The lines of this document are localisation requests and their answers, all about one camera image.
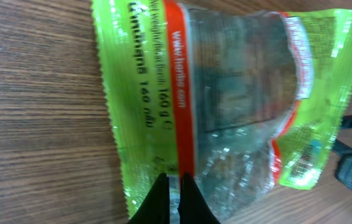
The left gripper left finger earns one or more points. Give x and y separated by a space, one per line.
155 208

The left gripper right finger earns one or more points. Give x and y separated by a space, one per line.
193 208

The green gummy candy bag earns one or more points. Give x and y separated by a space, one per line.
241 103

